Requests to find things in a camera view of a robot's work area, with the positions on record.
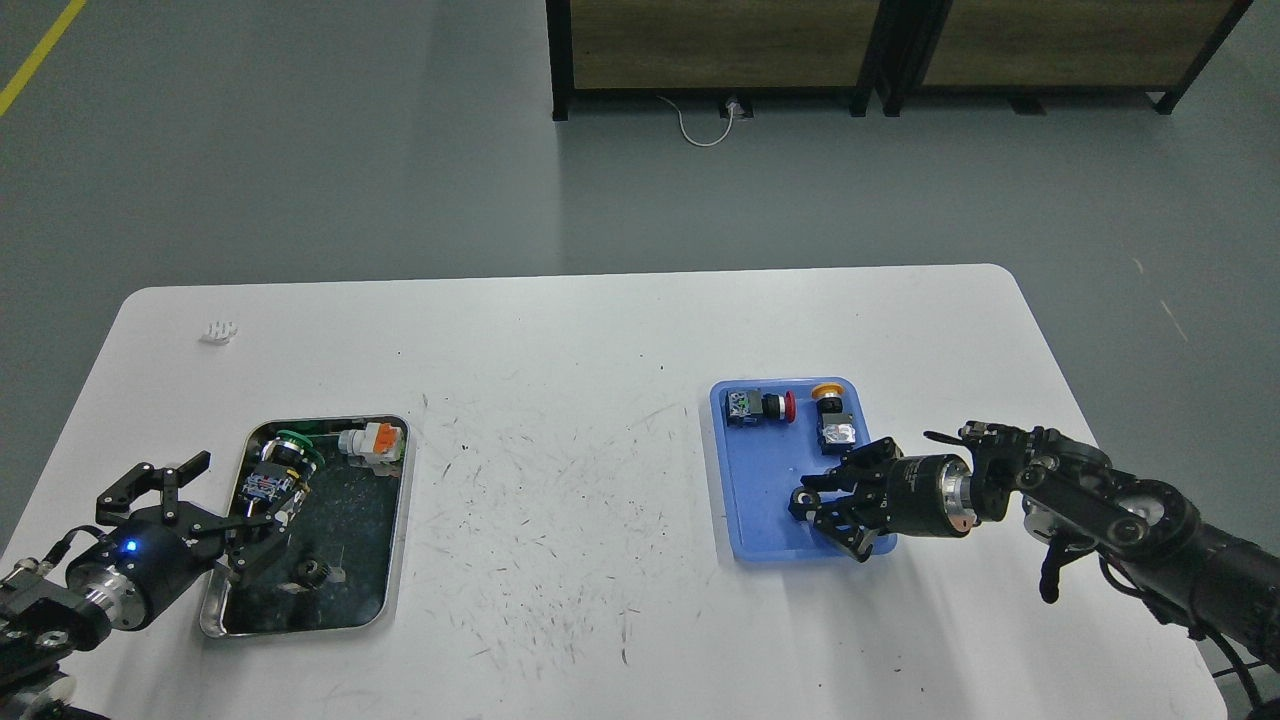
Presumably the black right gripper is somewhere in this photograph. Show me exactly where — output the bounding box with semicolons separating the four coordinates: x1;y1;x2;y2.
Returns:
788;437;988;562

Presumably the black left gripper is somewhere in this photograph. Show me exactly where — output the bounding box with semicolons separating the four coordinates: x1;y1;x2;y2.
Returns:
65;451;300;632

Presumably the black gear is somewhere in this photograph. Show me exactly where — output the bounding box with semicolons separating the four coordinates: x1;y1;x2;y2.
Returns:
291;559;333;591
791;488;820;514

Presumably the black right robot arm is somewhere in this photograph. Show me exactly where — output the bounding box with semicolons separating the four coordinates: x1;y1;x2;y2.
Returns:
788;421;1279;719

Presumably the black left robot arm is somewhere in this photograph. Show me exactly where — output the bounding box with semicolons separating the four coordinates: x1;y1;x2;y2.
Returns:
3;441;320;719

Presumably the blue plastic tray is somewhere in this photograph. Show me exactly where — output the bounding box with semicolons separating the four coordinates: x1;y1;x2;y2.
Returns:
709;375;870;562

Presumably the silver metal tray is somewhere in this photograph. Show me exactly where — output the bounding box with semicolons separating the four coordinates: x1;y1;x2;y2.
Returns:
198;414;413;639

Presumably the small white plastic clip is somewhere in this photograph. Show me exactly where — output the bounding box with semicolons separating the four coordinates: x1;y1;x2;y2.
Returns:
198;322;239;346

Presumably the orange white connector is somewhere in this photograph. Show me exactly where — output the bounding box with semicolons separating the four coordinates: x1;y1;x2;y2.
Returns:
337;421;406;477

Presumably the left wooden cabinet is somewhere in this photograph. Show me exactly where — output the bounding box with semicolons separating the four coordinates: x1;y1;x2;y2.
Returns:
545;1;902;122

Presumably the wooden cabinet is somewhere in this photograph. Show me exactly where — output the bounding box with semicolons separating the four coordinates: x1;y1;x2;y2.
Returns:
545;1;902;122
877;1;1251;117

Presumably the right wooden cabinet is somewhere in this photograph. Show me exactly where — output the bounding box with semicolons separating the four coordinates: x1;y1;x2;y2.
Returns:
877;1;1251;117

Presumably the yellow push button switch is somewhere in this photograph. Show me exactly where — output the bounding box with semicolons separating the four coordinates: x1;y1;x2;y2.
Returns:
810;382;858;456

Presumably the green push button switch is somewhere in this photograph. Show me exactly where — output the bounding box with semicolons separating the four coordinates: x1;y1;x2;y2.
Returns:
238;430;325;527

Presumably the red push button switch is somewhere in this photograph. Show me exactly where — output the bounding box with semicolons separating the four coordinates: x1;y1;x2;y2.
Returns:
723;388;797;427

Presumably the white cable on floor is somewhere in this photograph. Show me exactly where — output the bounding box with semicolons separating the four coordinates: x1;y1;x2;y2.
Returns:
658;94;753;149

